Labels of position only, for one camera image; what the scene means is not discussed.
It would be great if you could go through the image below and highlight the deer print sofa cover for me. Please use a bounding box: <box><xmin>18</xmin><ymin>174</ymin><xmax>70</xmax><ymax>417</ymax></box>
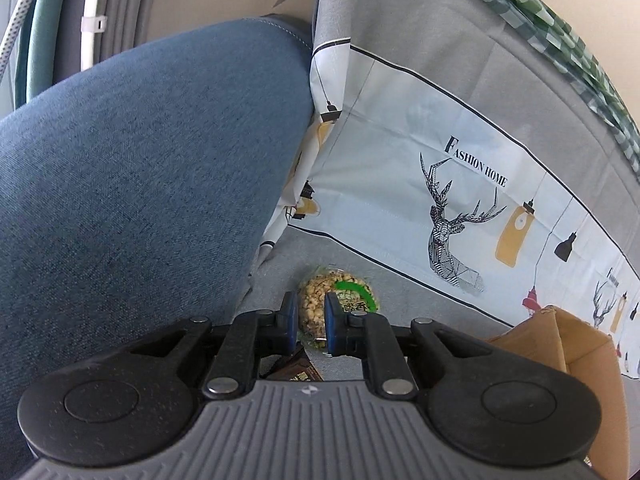
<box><xmin>257</xmin><ymin>0</ymin><xmax>639</xmax><ymax>378</ymax></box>

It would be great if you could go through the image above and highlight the brown cardboard box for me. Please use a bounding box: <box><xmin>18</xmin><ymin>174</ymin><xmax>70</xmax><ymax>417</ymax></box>
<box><xmin>489</xmin><ymin>306</ymin><xmax>629</xmax><ymax>479</ymax></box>

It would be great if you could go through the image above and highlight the green checkered cloth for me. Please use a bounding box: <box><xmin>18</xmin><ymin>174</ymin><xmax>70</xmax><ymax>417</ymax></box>
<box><xmin>482</xmin><ymin>0</ymin><xmax>639</xmax><ymax>174</ymax></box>

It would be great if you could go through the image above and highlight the grey curtain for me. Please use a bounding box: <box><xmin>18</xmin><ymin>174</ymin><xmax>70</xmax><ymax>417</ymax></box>
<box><xmin>0</xmin><ymin>0</ymin><xmax>166</xmax><ymax>116</ymax></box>

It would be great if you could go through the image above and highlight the green label noodle snack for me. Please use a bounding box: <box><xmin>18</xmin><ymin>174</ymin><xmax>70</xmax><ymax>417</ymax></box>
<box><xmin>298</xmin><ymin>268</ymin><xmax>380</xmax><ymax>350</ymax></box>

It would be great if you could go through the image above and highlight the black soda cracker packet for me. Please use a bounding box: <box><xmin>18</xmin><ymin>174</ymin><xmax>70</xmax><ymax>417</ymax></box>
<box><xmin>264</xmin><ymin>344</ymin><xmax>323</xmax><ymax>382</ymax></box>

